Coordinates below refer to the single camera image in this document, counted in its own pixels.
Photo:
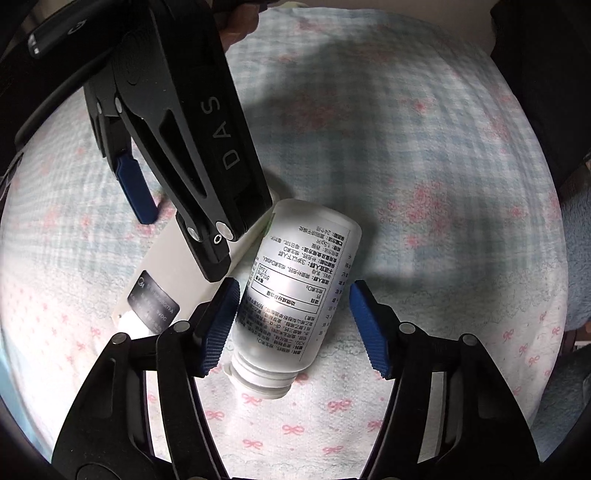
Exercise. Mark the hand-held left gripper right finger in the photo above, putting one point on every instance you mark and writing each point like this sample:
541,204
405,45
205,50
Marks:
369,332

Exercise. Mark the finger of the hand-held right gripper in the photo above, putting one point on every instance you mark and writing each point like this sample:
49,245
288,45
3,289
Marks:
136,189
207,138

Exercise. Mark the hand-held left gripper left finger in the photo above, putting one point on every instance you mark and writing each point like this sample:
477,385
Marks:
217,332

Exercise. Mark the white rectangular device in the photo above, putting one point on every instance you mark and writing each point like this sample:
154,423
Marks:
161,281

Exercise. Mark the white pill bottle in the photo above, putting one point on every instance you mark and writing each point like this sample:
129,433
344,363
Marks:
295,277

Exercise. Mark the person's right hand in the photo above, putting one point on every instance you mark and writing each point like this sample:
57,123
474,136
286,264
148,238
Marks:
240,23

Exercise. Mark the checked floral bed sheet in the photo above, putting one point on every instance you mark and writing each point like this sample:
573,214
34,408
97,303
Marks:
415,161

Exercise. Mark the dark cloth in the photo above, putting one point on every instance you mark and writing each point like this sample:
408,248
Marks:
540,69

